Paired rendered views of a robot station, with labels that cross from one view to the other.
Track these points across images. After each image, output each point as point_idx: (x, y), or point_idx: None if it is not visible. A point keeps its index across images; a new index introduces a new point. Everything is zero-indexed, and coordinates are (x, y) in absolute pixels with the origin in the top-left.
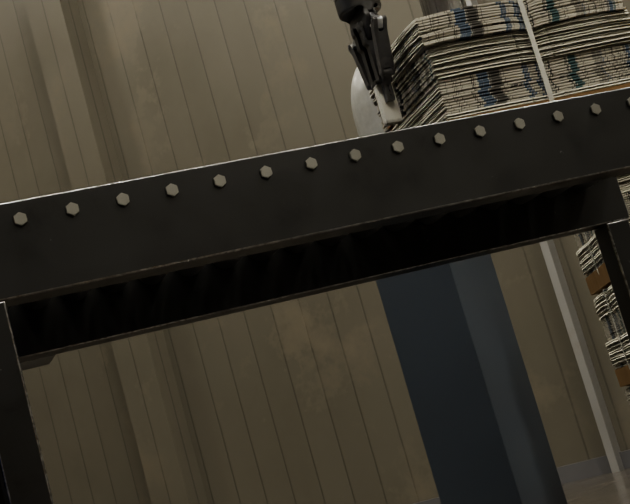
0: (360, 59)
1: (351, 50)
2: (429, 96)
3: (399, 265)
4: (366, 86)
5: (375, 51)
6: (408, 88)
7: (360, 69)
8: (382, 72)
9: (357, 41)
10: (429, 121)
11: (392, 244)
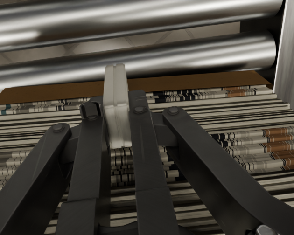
0: (214, 185)
1: (281, 219)
2: (27, 141)
3: (241, 23)
4: (174, 110)
5: (32, 176)
6: (121, 167)
7: (204, 148)
8: (48, 129)
9: (142, 228)
10: (72, 119)
11: (253, 28)
